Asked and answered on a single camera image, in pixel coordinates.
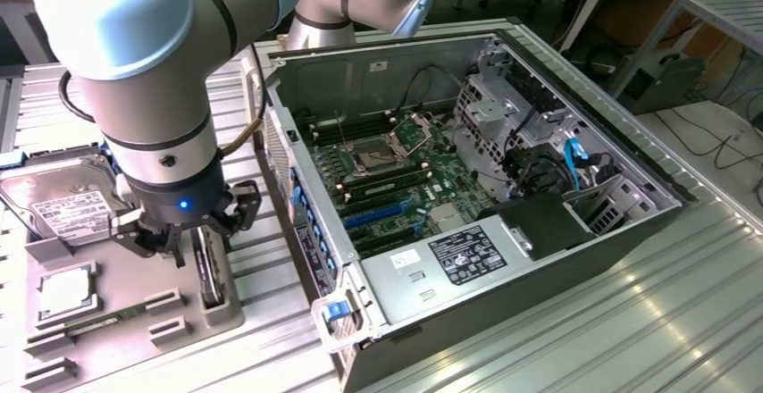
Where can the silver chipset heat sink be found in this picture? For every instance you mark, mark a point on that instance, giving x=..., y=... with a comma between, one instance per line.
x=451, y=213

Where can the CPU socket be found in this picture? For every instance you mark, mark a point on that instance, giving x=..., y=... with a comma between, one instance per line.
x=373, y=157

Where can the grey power supply unit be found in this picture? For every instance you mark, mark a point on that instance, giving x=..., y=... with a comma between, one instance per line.
x=411, y=277

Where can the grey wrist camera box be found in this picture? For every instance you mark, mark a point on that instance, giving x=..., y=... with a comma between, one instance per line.
x=125, y=187

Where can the blue case latch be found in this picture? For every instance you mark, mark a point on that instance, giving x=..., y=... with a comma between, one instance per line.
x=335, y=311

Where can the black box on floor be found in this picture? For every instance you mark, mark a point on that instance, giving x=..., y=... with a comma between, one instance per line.
x=667, y=85

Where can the silver hard disk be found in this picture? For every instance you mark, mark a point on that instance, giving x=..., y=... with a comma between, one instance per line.
x=48, y=201

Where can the green RAM stick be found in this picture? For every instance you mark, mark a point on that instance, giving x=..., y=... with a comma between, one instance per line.
x=102, y=319

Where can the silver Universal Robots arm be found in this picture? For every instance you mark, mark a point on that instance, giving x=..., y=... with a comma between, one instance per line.
x=149, y=53

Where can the grey parts rack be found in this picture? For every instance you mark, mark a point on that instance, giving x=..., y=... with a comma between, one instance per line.
x=126, y=286

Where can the metal disk bay cage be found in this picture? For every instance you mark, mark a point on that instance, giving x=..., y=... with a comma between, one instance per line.
x=495, y=125

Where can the metal socket cover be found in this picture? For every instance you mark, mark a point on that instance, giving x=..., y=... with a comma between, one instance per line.
x=411, y=134

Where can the blue expansion slot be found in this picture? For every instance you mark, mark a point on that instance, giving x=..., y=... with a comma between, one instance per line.
x=375, y=215

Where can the metal slat side table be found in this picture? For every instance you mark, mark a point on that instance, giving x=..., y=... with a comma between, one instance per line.
x=727, y=9

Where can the blue disk caddy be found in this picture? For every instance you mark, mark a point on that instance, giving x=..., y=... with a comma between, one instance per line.
x=110, y=156

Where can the black air shroud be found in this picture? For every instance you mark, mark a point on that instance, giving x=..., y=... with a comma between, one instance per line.
x=542, y=228

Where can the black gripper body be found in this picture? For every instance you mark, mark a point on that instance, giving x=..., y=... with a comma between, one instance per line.
x=179, y=201

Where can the silver CPU chip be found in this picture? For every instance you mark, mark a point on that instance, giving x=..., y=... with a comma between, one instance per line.
x=66, y=292

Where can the open black PC case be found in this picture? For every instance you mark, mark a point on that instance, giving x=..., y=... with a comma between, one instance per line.
x=537, y=286

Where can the installed RAM stick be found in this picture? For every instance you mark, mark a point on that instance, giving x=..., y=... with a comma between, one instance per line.
x=375, y=189

